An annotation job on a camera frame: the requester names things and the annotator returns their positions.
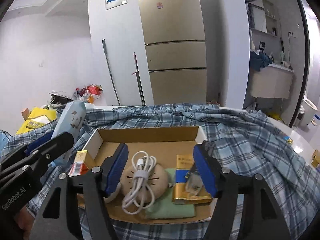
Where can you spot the person's left hand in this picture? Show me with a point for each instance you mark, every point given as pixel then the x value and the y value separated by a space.
pixel 25 221

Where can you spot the white pink plush toy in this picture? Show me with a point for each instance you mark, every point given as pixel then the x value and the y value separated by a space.
pixel 113 195

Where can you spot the red plastic bag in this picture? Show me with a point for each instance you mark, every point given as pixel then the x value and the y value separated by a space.
pixel 89 93

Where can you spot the tan red cigarette carton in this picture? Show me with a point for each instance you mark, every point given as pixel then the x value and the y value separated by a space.
pixel 82 163

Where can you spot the red broom stick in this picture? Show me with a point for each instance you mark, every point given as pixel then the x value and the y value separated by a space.
pixel 136 73

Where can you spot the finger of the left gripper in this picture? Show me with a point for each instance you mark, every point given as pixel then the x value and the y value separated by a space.
pixel 21 146
pixel 41 157

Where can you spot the gold blue cigarette pack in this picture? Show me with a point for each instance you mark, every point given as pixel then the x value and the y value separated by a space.
pixel 180 196

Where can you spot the light blue tissue pack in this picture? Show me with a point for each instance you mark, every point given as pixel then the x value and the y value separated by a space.
pixel 71 119

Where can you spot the gold three-door refrigerator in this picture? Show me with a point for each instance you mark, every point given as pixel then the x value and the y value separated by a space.
pixel 175 48

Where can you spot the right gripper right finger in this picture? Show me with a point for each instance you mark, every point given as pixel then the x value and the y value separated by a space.
pixel 261 218

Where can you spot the small yellow blue box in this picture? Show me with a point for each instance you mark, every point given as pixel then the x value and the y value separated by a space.
pixel 315 161

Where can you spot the blue plaid shirt cloth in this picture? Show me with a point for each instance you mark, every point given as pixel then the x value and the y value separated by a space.
pixel 246 142

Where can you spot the black cigarette box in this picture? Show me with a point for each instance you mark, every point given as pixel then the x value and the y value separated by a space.
pixel 194 182

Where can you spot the bathroom vanity cabinet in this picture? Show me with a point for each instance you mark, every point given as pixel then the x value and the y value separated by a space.
pixel 272 81

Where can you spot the yellow plastic bag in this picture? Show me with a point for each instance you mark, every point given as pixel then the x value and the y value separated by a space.
pixel 37 118

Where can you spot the blue clothes pile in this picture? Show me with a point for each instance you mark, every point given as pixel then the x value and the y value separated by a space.
pixel 258 60

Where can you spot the wall mirror cabinet shelf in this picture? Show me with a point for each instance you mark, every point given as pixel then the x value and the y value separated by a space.
pixel 262 16

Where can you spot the small blue yellow packet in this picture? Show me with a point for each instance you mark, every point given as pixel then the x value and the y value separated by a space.
pixel 288 139

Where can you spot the cardboard tray box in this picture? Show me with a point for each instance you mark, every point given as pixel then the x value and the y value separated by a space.
pixel 147 147

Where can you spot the grey mop handle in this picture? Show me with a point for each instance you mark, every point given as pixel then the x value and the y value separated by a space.
pixel 110 71

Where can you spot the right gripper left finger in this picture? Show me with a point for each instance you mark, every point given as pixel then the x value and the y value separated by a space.
pixel 58 217

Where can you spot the green felt pouch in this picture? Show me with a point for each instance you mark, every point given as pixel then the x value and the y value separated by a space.
pixel 165 208

